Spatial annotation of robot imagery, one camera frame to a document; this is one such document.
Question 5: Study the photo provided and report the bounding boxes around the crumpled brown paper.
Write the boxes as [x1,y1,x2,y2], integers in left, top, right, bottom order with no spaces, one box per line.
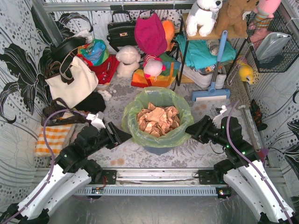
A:
[136,103,180,138]

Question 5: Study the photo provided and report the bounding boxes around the white plush dog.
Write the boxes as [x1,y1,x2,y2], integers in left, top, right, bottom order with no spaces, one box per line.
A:
[186,0,222,37]

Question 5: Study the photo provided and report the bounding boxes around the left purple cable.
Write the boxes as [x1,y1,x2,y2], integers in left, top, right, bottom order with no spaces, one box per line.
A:
[2,109,94,224]

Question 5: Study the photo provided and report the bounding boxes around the metal rod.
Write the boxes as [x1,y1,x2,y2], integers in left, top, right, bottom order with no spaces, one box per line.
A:
[238,105,260,152]

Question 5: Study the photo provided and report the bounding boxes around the blue floor sweeper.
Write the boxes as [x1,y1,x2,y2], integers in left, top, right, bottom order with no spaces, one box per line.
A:
[191,30,230,102]

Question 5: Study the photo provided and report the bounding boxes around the purple cable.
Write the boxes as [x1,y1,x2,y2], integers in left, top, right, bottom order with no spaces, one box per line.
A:
[2,109,94,224]
[226,99,295,224]

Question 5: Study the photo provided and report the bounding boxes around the white sneakers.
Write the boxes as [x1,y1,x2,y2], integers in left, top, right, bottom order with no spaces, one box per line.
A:
[181,66,227,89]

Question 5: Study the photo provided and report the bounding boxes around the brown patterned bag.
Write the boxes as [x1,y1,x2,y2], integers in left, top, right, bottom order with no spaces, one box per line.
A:
[41,98,91,126]

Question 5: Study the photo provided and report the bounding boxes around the blue trash bin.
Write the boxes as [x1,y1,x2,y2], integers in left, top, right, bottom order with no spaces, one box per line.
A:
[143,146,174,156]

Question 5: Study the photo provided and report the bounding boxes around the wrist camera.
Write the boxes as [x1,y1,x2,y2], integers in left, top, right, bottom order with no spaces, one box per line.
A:
[213,105,227,123]
[86,112,106,130]

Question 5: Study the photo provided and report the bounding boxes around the pink white plush toy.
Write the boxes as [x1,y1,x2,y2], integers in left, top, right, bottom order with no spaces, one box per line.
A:
[143,54,166,78]

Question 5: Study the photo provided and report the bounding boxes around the black wire basket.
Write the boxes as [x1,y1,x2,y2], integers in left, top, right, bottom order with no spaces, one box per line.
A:
[247,11,299,73]

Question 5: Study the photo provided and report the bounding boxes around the black round hat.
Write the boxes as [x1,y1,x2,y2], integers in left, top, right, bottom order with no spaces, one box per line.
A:
[50,36,87,62]

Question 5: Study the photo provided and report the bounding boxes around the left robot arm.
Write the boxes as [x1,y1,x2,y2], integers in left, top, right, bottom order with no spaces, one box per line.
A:
[0,122,132,224]

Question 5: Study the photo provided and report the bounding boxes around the teal folded cloth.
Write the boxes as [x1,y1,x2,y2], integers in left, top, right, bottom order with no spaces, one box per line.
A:
[185,40,236,69]

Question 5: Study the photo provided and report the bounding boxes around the orange plush toy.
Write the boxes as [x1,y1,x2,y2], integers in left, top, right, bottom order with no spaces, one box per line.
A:
[162,20,175,51]

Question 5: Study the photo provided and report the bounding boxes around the white canvas tote bag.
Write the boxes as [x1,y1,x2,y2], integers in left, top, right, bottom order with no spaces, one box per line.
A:
[46,56,99,108]

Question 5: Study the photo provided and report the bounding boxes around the black leather handbag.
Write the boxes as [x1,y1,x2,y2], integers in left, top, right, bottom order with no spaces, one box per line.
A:
[107,10,137,52]

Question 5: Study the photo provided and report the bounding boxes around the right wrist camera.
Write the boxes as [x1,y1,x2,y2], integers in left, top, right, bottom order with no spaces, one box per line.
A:
[213,105,227,123]

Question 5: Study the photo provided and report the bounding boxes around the magenta cloth bag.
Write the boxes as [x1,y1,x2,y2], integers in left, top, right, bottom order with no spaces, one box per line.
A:
[134,13,167,56]

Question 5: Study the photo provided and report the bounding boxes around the brown teddy bear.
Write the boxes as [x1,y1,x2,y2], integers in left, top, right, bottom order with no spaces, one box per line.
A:
[215,0,259,36]

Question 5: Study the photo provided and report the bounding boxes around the rainbow striped cloth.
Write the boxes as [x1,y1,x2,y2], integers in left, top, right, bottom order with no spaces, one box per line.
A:
[131,53,181,88]

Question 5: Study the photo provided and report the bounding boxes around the striped colourful sock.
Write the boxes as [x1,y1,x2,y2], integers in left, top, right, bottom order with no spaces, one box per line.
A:
[257,148,269,161]

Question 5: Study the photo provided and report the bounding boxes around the white plush sheep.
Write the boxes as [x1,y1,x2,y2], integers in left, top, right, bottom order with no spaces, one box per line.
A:
[116,45,141,78]

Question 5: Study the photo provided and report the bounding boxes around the green plastic trash bag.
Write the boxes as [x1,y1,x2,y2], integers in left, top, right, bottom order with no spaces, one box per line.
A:
[122,87,194,148]

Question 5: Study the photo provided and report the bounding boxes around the silver foil pouch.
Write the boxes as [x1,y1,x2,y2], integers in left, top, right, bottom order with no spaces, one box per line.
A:
[256,32,292,61]

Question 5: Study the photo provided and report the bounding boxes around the small white plush toy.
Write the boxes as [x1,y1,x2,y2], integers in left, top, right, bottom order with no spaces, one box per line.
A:
[97,89,117,101]

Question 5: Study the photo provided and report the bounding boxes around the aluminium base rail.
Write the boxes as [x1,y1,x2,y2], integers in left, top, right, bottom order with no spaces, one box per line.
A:
[35,167,285,187]

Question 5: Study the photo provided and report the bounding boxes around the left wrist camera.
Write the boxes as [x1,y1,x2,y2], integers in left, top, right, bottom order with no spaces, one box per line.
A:
[86,112,106,130]

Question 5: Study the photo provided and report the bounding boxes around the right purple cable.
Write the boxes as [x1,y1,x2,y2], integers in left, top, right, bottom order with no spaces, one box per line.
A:
[226,99,295,224]

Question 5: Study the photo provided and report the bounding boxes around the black metal shelf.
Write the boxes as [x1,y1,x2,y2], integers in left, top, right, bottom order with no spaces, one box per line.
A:
[176,13,248,86]

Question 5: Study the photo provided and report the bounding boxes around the yellow plush duck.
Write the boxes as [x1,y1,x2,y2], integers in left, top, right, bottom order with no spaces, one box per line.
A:
[236,57,254,84]

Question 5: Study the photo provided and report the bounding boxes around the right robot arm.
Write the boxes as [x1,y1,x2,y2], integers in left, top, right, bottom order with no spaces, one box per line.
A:
[186,115,299,224]

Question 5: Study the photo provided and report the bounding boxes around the colourful printed bag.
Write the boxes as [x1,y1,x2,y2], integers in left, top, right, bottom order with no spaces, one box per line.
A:
[77,39,109,67]

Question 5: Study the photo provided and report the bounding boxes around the red cloth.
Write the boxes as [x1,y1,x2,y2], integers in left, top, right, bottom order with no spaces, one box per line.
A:
[90,55,120,84]

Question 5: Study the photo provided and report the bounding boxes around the orange checkered towel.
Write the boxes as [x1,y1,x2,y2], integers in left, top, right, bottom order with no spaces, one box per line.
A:
[35,124,75,157]

